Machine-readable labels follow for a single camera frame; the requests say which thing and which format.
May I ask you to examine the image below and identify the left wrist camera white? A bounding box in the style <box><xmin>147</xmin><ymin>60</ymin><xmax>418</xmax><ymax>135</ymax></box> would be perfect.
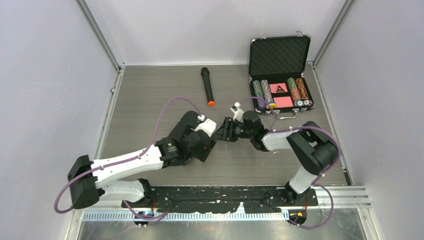
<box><xmin>194</xmin><ymin>114</ymin><xmax>217</xmax><ymax>137</ymax></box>

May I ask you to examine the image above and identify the black microphone orange end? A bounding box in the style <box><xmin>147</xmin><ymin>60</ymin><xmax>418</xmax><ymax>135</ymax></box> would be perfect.
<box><xmin>200</xmin><ymin>67</ymin><xmax>215</xmax><ymax>107</ymax></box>

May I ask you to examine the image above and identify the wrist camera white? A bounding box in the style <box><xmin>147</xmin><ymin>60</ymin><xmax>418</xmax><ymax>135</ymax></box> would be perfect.
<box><xmin>194</xmin><ymin>114</ymin><xmax>217</xmax><ymax>137</ymax></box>
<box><xmin>230</xmin><ymin>102</ymin><xmax>245</xmax><ymax>123</ymax></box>

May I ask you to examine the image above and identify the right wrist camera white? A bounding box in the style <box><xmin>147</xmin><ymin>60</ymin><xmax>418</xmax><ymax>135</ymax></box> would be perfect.
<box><xmin>230</xmin><ymin>102</ymin><xmax>245</xmax><ymax>123</ymax></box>

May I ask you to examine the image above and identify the open poker chip case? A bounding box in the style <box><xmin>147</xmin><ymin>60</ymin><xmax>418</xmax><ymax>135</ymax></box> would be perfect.
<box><xmin>248</xmin><ymin>32</ymin><xmax>316</xmax><ymax>115</ymax></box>

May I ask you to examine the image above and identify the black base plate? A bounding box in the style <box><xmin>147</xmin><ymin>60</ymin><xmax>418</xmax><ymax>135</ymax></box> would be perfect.
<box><xmin>130</xmin><ymin>186</ymin><xmax>318</xmax><ymax>214</ymax></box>

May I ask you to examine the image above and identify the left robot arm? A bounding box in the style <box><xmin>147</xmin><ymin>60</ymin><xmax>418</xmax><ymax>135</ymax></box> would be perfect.
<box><xmin>67</xmin><ymin>129</ymin><xmax>216</xmax><ymax>209</ymax></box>

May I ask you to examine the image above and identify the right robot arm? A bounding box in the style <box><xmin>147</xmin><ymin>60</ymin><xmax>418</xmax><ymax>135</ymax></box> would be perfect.
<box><xmin>212</xmin><ymin>111</ymin><xmax>341</xmax><ymax>205</ymax></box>

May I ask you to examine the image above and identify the black tool kit case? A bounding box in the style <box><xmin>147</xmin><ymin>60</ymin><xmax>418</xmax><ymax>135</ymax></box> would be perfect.
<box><xmin>166</xmin><ymin>110</ymin><xmax>202</xmax><ymax>148</ymax></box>

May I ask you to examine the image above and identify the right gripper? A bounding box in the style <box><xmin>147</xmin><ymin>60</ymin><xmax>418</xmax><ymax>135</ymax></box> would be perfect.
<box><xmin>212</xmin><ymin>116</ymin><xmax>255</xmax><ymax>142</ymax></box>

